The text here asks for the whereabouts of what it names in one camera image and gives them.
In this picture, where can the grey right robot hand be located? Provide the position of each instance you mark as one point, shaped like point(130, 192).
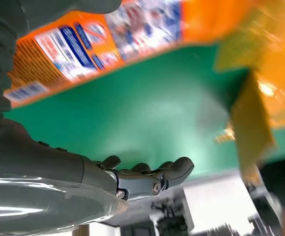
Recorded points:
point(34, 195)

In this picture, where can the green table mat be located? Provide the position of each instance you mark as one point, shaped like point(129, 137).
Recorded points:
point(133, 114)

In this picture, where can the yellow plastic sheet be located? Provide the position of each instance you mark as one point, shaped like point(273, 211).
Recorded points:
point(252, 136)

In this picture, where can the seated person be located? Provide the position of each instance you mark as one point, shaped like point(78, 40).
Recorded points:
point(280, 182)

